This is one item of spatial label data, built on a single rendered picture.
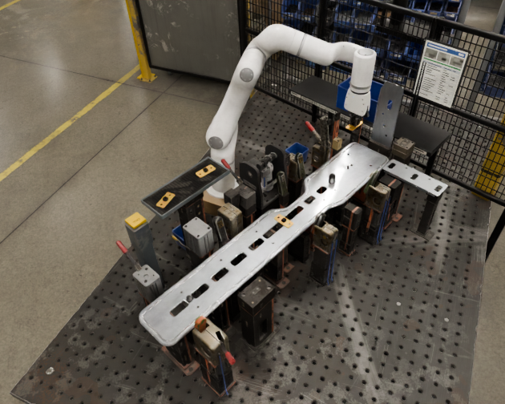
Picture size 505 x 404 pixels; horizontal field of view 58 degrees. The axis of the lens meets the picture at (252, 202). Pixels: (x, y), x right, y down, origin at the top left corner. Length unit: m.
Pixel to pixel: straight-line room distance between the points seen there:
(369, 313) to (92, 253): 2.00
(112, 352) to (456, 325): 1.43
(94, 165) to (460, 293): 2.98
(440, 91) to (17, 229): 2.96
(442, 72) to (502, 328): 1.54
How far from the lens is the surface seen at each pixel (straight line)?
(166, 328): 1.67
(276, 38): 1.86
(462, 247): 2.41
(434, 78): 2.45
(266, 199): 2.08
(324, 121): 2.15
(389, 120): 2.30
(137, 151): 4.09
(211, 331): 1.57
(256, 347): 1.92
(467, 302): 2.22
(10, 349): 3.11
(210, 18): 4.35
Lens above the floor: 2.42
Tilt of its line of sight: 45 degrees down
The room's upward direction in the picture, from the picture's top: 2 degrees counter-clockwise
